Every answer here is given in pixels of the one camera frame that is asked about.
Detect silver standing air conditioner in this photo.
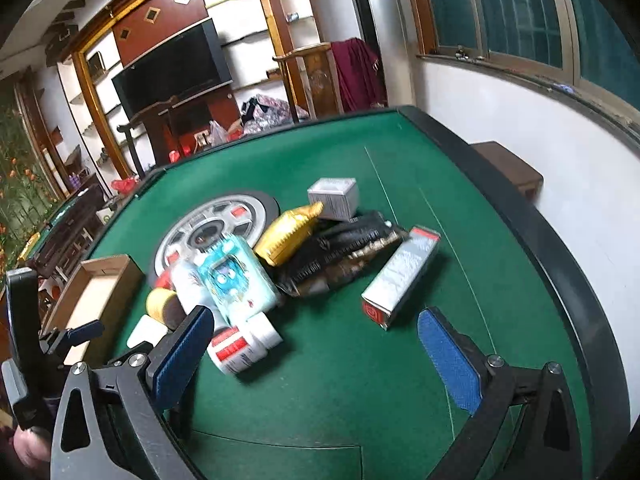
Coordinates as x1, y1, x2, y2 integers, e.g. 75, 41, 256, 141
342, 0, 416, 108

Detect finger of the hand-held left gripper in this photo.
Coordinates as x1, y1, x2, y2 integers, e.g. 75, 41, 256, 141
52, 319, 106, 361

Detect gold foil packet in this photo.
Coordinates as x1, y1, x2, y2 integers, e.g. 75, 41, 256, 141
253, 201, 325, 267

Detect plain white bottle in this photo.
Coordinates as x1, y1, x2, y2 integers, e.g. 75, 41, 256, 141
170, 260, 216, 318

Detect light wooden chair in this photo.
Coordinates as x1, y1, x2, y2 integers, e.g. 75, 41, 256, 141
272, 44, 346, 121

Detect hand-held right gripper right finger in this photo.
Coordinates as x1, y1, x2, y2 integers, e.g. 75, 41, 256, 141
416, 306, 593, 480

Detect black flat television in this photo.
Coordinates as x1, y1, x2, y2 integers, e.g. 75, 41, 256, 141
111, 16, 235, 118

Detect brown wooden stool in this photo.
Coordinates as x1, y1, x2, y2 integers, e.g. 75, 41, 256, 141
470, 141, 544, 201

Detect small white container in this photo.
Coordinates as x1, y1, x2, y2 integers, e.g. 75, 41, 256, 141
126, 314, 168, 350

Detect flower wall painting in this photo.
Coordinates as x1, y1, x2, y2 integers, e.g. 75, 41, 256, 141
0, 80, 56, 261

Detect floral fabric bag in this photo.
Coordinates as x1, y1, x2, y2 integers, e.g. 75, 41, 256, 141
240, 91, 308, 136

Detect person's left hand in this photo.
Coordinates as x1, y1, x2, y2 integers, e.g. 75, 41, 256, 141
10, 426, 53, 471

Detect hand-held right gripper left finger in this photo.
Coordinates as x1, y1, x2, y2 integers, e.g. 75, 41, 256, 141
50, 305, 216, 480

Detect window with metal frame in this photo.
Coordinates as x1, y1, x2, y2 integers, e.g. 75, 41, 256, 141
417, 0, 640, 106

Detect white bottle red label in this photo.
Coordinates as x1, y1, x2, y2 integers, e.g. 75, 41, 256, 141
209, 316, 282, 377

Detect small grey box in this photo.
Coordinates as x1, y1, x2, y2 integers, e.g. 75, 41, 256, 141
306, 176, 360, 221

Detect cardboard box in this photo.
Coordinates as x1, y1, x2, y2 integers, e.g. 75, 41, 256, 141
42, 254, 146, 366

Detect maroon cloth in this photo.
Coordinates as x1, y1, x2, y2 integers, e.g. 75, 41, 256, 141
331, 38, 388, 111

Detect long silver box red ends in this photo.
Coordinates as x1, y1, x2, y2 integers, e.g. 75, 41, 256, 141
361, 226, 442, 331

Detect light blue tissue packet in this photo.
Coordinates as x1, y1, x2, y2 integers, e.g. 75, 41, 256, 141
196, 235, 281, 328

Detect yellow tape roll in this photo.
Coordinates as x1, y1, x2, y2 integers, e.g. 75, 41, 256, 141
146, 287, 188, 331

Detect round silver table control panel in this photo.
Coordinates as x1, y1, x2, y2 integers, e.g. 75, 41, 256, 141
152, 189, 281, 281

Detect carved dark wooden chair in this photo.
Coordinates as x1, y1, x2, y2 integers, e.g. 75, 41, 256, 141
25, 185, 108, 281

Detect wooden wall cabinet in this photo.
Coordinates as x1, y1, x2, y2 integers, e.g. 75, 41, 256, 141
15, 0, 321, 196

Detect black snack packet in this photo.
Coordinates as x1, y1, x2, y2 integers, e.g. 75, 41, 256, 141
274, 212, 408, 298

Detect white plastic bag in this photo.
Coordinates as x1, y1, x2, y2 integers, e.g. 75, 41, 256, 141
207, 120, 231, 148

